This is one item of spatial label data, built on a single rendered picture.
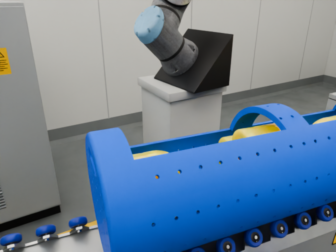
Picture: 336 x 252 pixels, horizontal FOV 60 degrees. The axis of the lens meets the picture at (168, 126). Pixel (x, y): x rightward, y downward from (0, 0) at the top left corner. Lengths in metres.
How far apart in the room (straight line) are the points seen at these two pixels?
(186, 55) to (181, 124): 0.31
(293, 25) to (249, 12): 1.00
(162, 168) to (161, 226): 0.10
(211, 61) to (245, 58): 3.22
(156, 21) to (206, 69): 0.29
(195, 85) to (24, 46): 1.04
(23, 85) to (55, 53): 1.34
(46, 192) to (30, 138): 0.43
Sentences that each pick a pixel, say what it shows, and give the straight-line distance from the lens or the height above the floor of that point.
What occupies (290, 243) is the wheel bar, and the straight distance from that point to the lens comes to 0.83.
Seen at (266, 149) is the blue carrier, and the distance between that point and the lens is 0.62.
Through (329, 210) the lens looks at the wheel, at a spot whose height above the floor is 0.97.
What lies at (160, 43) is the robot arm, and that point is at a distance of 1.27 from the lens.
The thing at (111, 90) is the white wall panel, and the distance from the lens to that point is 3.45.
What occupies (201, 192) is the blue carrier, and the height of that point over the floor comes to 1.15.
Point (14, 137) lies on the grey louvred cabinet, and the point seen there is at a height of 0.68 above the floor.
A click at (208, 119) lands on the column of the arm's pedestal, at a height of 0.93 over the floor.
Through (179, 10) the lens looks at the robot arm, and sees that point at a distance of 1.36.
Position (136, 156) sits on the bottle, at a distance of 0.66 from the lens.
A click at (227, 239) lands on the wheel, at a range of 0.71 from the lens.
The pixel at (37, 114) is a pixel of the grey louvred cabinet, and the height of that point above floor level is 0.81.
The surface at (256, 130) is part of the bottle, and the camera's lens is 0.71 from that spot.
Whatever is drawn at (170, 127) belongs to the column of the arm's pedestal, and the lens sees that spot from 1.31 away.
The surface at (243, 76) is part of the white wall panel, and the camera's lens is 4.57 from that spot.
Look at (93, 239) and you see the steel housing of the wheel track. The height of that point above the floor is 0.93.
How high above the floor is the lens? 1.48
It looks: 24 degrees down
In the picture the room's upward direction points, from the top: straight up
